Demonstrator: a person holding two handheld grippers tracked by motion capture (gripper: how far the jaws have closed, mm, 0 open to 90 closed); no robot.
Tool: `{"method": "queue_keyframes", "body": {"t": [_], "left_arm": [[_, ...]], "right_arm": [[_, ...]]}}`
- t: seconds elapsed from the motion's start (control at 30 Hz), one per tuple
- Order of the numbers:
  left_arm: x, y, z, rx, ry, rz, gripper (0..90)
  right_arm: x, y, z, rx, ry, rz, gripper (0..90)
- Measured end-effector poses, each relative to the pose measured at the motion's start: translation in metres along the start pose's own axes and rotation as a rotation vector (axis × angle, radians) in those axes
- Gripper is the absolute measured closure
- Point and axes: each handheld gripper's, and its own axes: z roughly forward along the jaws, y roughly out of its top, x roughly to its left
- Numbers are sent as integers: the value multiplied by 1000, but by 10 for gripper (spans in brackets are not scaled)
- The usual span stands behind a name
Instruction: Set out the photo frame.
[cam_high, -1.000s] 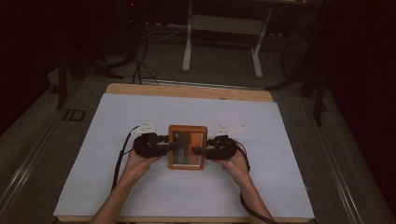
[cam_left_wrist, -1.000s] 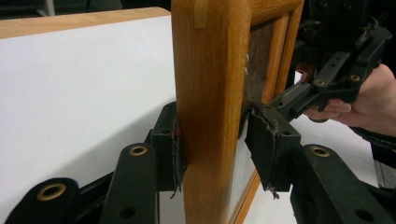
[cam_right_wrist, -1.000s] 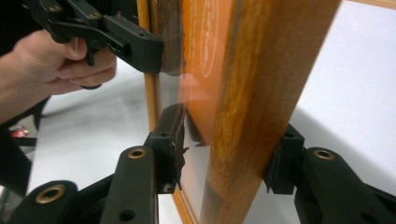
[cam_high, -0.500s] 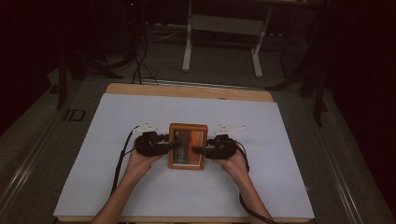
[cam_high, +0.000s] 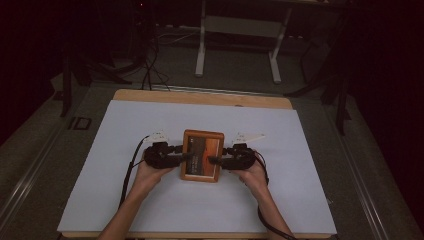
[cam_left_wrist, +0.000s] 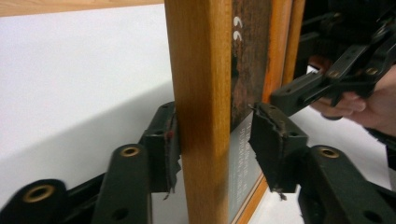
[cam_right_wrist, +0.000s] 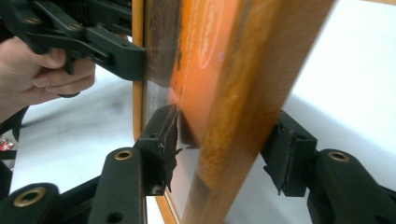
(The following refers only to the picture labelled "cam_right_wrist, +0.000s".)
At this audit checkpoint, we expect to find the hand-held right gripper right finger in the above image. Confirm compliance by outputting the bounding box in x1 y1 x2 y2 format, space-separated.
260 110 396 224

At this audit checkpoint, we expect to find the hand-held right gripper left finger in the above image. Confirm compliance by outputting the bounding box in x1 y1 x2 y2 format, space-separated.
87 104 183 224

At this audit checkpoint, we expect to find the wooden picture frame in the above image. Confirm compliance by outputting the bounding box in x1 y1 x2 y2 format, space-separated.
132 0 338 224

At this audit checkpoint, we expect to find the orange printed card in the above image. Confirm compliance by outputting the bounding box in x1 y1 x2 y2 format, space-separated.
167 0 251 147

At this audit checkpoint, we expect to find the small red packet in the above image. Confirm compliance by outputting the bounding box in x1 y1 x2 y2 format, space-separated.
0 138 15 152

